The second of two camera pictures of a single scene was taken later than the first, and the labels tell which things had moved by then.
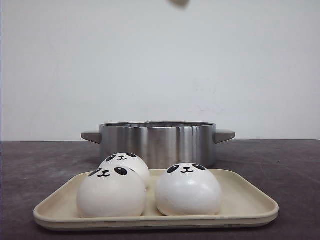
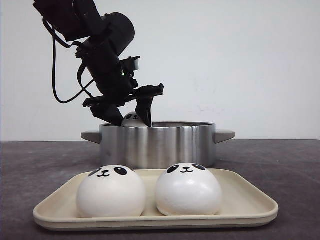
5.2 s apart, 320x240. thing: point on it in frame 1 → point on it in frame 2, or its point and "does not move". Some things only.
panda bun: [189, 189] does not move
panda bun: [129, 160] → [132, 119]
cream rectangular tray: [243, 205] does not move
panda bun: [114, 192] does not move
